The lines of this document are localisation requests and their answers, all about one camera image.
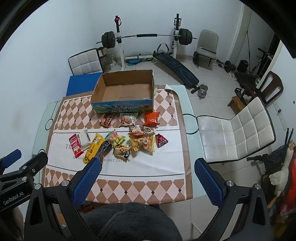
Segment black sit-up bench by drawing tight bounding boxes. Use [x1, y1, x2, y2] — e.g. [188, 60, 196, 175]
[153, 43, 200, 90]

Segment blue cushion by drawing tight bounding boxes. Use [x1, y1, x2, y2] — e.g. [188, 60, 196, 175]
[66, 73, 103, 96]

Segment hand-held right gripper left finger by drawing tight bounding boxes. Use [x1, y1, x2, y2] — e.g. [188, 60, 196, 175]
[24, 158, 102, 241]

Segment dark wooden chair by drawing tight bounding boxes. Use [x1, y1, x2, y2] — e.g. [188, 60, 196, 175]
[257, 71, 284, 107]

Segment dark red snack packet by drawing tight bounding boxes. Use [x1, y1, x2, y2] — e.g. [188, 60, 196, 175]
[99, 114, 114, 128]

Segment long barbell with black plates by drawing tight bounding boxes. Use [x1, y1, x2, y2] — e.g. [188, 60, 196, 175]
[96, 28, 197, 49]

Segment red strawberry snack packet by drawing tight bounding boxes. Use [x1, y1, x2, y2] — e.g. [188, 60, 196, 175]
[69, 134, 83, 159]

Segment small wooden stool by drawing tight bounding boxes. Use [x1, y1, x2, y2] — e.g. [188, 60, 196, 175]
[227, 95, 245, 110]

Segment black router antennas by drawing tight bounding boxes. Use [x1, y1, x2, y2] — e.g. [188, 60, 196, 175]
[285, 127, 294, 145]

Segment black snack packet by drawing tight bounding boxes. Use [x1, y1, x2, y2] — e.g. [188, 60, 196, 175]
[95, 140, 113, 163]

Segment glass table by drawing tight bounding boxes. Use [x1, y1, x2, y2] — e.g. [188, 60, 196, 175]
[31, 85, 207, 204]

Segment white barbell rack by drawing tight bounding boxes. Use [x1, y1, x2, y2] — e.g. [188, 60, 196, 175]
[114, 14, 183, 72]

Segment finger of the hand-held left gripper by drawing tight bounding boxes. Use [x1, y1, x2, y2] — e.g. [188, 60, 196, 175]
[0, 151, 48, 184]
[0, 149, 22, 174]

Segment chrome dumbbell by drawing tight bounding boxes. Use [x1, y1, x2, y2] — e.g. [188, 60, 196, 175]
[191, 84, 208, 99]

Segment long yellow snack packet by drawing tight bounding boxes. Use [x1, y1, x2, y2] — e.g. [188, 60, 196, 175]
[83, 133, 104, 164]

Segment colourful candy ball bag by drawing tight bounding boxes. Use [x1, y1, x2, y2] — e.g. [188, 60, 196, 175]
[105, 130, 126, 147]

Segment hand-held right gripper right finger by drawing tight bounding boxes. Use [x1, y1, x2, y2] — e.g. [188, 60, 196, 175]
[194, 158, 271, 241]

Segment black exercise machine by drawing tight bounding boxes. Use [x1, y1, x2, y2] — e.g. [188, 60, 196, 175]
[233, 47, 271, 87]

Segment red cloth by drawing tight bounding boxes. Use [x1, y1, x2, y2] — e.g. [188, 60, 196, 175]
[277, 153, 296, 220]

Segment white padded chair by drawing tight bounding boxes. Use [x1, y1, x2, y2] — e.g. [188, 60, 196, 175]
[68, 48, 104, 76]
[196, 97, 277, 165]

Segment white plush goose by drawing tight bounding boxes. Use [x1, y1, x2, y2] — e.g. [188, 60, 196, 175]
[269, 142, 295, 197]

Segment cardboard box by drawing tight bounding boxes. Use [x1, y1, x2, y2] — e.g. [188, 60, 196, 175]
[90, 70, 155, 114]

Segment white red snack packet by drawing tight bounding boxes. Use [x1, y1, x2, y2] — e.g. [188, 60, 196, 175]
[141, 126, 156, 136]

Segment grey chair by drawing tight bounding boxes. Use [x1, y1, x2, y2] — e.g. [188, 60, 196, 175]
[195, 30, 219, 67]

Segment gold panda snack packet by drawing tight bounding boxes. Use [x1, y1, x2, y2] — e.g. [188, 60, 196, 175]
[113, 144, 131, 163]

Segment orange white snack packet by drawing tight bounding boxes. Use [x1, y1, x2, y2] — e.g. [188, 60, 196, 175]
[129, 126, 145, 137]

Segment small red snack packet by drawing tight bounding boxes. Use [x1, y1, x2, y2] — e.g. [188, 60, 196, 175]
[155, 133, 168, 148]

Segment black plate dumbbell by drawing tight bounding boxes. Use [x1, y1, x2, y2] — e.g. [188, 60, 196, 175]
[193, 51, 236, 72]

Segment cookie print snack packet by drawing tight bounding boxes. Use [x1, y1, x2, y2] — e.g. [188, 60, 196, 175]
[120, 113, 138, 127]

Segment dark fleece clothing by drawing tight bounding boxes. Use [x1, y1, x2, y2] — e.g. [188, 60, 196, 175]
[62, 203, 183, 241]

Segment yellow chips packet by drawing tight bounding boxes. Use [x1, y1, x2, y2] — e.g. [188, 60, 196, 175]
[128, 134, 155, 153]

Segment clear water jug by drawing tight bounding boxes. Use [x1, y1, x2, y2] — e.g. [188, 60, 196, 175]
[102, 54, 116, 73]

